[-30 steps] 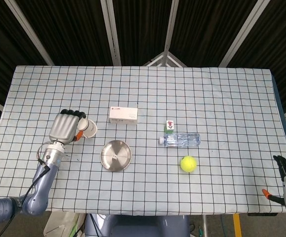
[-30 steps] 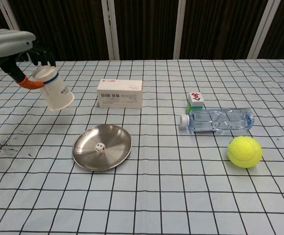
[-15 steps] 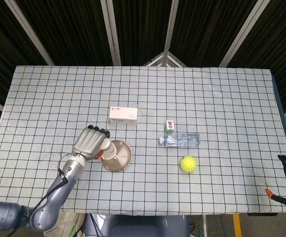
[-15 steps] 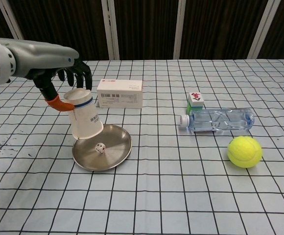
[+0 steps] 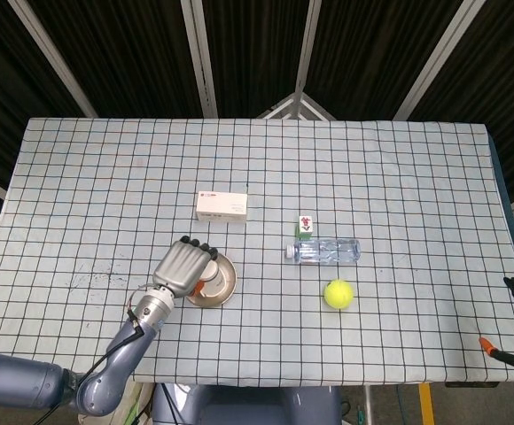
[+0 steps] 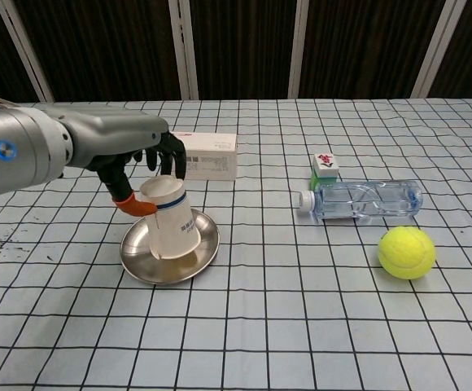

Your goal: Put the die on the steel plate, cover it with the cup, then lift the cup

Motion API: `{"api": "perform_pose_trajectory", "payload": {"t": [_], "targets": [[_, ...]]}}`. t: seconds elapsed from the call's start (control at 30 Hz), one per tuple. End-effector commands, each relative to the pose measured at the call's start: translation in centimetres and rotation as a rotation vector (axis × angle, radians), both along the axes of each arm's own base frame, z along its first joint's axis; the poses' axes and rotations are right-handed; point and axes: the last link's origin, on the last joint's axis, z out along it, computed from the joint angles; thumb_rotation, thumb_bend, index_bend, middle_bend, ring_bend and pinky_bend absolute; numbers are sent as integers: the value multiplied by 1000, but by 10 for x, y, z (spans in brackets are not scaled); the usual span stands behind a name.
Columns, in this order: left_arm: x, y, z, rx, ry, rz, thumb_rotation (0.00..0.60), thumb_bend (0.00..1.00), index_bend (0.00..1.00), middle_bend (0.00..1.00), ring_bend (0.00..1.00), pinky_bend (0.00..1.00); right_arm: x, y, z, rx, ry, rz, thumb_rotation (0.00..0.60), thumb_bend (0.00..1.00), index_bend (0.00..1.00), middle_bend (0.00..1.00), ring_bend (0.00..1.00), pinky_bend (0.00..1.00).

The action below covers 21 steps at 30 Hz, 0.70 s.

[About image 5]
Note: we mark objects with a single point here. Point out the green white mahjong tile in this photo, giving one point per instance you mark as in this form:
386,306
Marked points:
306,225

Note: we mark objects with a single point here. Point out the round metal plate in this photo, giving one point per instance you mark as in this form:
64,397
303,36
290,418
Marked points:
228,279

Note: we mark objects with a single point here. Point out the yellow tennis ball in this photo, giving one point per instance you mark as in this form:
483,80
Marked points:
339,294

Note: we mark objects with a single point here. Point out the blue-grey robot torso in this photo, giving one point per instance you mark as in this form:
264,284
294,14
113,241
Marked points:
248,407

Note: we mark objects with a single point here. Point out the checkered light blue tablecloth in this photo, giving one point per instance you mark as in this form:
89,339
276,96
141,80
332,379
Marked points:
283,168

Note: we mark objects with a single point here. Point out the triangular aluminium frame brace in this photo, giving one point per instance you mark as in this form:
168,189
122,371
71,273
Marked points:
296,99

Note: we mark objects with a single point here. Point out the white cardboard box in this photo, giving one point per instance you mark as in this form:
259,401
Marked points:
221,207

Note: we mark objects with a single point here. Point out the aluminium frame post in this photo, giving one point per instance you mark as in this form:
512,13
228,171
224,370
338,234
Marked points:
52,57
438,57
306,44
200,57

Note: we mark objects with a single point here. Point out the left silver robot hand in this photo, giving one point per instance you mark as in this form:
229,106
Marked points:
179,265

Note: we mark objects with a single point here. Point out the clear plastic water bottle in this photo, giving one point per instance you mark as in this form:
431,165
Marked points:
328,251

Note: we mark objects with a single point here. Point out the blue table underlay cloth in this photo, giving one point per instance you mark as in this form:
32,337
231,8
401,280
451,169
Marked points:
505,177

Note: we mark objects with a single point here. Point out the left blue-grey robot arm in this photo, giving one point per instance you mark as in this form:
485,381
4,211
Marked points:
115,358

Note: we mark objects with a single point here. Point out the white paper cup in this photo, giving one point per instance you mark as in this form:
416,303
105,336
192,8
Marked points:
212,276

